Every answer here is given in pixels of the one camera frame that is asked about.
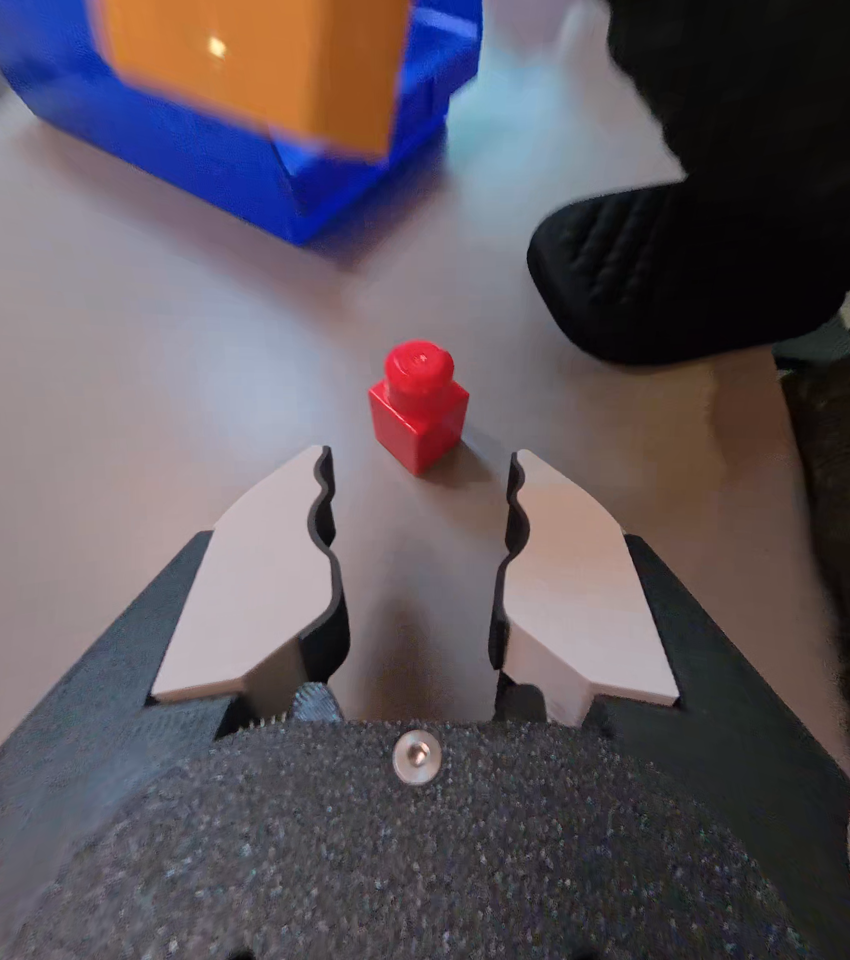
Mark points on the red mega block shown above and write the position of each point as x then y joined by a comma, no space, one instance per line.
417,420

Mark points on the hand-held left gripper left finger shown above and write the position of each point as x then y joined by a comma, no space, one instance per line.
252,600

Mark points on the person's right forearm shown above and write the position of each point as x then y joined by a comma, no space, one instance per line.
770,75

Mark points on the black textured pad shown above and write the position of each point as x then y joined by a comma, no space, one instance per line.
605,262

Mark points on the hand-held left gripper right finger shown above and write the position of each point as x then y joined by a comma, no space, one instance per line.
582,607

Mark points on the blue plastic bin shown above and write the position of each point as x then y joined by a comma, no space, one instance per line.
169,165

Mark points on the yellow mega block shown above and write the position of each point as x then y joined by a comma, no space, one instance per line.
260,67

